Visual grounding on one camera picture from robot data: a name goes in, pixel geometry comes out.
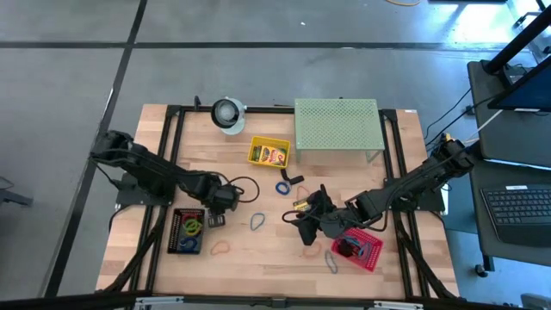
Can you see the dark computer monitor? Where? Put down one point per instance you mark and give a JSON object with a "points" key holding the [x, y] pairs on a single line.
{"points": [[529, 92]]}

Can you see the red plastic basket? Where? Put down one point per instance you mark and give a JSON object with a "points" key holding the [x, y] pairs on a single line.
{"points": [[370, 260]]}

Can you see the grey chair base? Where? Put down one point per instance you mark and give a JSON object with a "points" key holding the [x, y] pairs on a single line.
{"points": [[13, 196]]}

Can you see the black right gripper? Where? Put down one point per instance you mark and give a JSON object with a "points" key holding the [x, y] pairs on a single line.
{"points": [[333, 219]]}

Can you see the black monitor stand pole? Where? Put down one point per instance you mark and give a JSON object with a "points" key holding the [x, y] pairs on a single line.
{"points": [[521, 39]]}

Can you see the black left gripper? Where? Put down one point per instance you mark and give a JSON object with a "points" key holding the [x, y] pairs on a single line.
{"points": [[217, 196]]}

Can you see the black computer keyboard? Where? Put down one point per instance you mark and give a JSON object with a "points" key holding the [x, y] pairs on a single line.
{"points": [[516, 211]]}

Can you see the black caster wheel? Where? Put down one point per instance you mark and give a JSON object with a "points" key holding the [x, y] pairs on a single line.
{"points": [[480, 270]]}

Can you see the yellow plastic basket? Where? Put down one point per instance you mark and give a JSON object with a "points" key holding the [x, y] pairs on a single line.
{"points": [[284, 141]]}

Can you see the black table edge bar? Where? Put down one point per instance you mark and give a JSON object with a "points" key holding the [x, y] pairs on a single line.
{"points": [[237, 298]]}

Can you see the green perforated metal shelf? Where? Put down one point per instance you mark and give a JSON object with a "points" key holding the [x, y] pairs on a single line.
{"points": [[336, 125]]}

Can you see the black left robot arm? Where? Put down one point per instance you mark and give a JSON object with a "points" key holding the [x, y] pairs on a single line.
{"points": [[150, 168]]}

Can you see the black side desk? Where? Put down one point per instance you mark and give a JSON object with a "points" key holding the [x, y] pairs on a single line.
{"points": [[475, 215], [486, 107]]}

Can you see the grey box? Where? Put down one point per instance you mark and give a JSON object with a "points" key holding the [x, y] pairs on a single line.
{"points": [[536, 301]]}

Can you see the orange silicone wristband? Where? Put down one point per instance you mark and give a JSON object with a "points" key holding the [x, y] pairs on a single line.
{"points": [[303, 252], [211, 249], [307, 191]]}

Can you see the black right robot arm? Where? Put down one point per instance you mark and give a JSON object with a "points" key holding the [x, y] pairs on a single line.
{"points": [[413, 181]]}

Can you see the black aluminium table frame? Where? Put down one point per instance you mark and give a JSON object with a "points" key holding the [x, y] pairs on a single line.
{"points": [[280, 110]]}

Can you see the black plastic basket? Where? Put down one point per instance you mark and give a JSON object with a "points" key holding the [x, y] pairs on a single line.
{"points": [[173, 232]]}

